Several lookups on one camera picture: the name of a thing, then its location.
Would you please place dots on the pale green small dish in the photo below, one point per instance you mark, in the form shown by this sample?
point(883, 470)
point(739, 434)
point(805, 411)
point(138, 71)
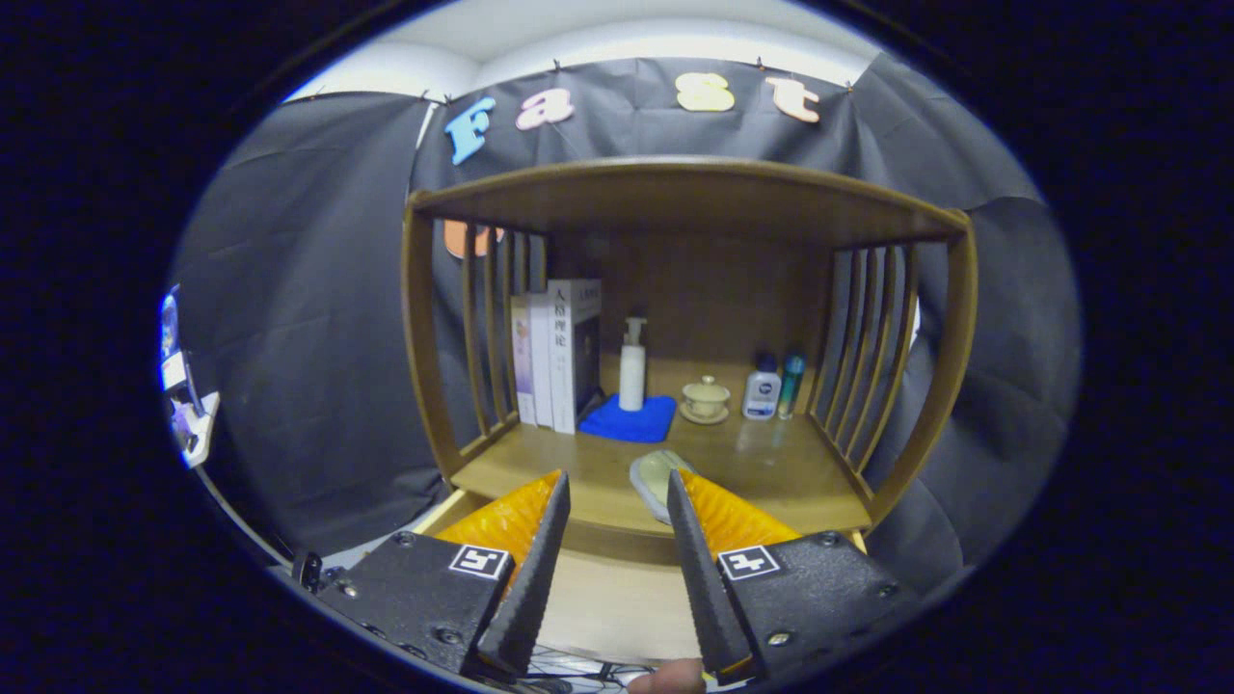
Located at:
point(656, 477)

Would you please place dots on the lavender book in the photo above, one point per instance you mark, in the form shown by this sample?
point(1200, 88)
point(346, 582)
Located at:
point(522, 366)

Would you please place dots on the thin white book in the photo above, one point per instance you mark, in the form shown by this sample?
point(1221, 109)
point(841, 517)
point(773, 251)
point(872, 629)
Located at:
point(541, 366)

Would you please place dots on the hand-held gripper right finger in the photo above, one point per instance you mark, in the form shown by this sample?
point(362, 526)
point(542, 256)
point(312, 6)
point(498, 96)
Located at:
point(709, 588)

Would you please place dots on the wooden countertop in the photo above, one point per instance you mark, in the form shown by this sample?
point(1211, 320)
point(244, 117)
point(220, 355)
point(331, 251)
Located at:
point(771, 472)

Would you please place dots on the black backdrop cloth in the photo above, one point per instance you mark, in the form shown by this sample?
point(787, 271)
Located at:
point(308, 337)

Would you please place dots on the white pump bottle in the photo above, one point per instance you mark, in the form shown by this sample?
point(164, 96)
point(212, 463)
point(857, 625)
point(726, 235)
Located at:
point(632, 381)

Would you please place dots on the beige lidded teacup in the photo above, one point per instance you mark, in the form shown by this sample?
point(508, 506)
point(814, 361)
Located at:
point(705, 400)

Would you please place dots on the wooden cabinet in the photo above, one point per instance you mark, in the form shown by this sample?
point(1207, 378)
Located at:
point(713, 280)

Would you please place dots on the white bottle with blue cap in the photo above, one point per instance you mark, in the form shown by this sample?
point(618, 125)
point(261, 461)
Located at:
point(761, 395)

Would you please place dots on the white wall shelf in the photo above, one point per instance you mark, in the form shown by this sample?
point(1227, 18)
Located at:
point(198, 434)

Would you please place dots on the white and black book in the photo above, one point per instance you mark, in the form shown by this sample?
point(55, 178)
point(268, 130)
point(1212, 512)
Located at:
point(564, 357)

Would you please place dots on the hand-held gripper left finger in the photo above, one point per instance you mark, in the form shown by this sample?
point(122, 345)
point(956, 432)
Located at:
point(530, 588)

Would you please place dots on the blue folded cloth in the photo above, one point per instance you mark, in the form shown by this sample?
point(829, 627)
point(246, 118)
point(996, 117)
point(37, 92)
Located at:
point(627, 422)

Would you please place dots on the teal bottle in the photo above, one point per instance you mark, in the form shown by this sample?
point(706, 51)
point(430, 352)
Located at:
point(791, 386)

